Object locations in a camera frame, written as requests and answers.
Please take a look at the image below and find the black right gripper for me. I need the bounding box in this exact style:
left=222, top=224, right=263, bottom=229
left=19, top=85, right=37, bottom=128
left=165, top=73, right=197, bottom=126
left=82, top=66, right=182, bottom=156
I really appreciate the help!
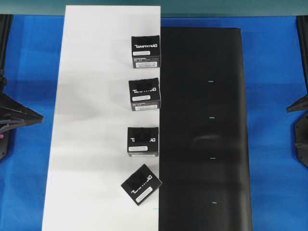
left=286, top=95, right=308, bottom=113

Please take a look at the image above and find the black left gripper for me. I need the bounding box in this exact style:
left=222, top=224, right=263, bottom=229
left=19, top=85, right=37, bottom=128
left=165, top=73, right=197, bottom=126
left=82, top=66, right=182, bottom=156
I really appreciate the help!
left=0, top=92, right=44, bottom=132

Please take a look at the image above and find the black dynamixel box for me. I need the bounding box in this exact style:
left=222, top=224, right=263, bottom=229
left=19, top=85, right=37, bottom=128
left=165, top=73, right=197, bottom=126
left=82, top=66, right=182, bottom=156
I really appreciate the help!
left=131, top=35, right=161, bottom=69
left=127, top=127, right=159, bottom=157
left=121, top=164, right=162, bottom=205
left=128, top=78, right=161, bottom=111

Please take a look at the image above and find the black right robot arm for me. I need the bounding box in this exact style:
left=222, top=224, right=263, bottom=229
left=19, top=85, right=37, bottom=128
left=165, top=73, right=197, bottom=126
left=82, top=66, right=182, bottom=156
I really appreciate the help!
left=286, top=15, right=308, bottom=167

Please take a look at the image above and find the white base sheet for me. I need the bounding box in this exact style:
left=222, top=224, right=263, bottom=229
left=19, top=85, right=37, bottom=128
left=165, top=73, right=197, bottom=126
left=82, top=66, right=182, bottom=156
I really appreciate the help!
left=42, top=5, right=161, bottom=231

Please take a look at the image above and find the black base mat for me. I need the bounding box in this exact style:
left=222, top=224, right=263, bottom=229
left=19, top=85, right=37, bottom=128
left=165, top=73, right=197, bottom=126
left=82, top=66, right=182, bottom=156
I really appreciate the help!
left=159, top=27, right=252, bottom=231

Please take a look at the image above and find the blue table cloth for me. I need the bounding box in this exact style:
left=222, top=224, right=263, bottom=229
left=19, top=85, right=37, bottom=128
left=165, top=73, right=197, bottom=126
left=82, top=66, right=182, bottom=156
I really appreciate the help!
left=0, top=15, right=308, bottom=231

